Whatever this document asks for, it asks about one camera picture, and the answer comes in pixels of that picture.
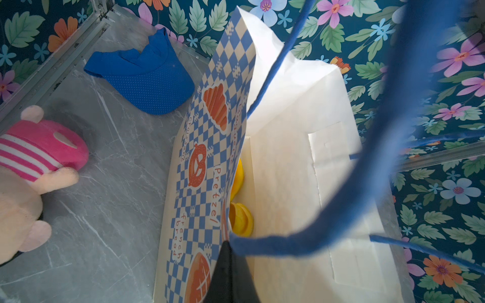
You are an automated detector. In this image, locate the aluminium frame profile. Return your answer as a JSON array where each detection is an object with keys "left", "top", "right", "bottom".
[{"left": 1, "top": 1, "right": 116, "bottom": 129}]

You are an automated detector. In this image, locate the plush doll pink shirt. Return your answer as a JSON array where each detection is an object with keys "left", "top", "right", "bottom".
[{"left": 1, "top": 106, "right": 89, "bottom": 265}]

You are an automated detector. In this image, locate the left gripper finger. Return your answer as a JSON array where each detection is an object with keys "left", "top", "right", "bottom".
[{"left": 203, "top": 241, "right": 260, "bottom": 303}]

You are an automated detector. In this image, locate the smooth yellow oval bread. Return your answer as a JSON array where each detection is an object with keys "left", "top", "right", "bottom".
[{"left": 230, "top": 159, "right": 245, "bottom": 201}]

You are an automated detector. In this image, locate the blue checkered paper bag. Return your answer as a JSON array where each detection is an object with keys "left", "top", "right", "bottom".
[{"left": 152, "top": 0, "right": 485, "bottom": 303}]

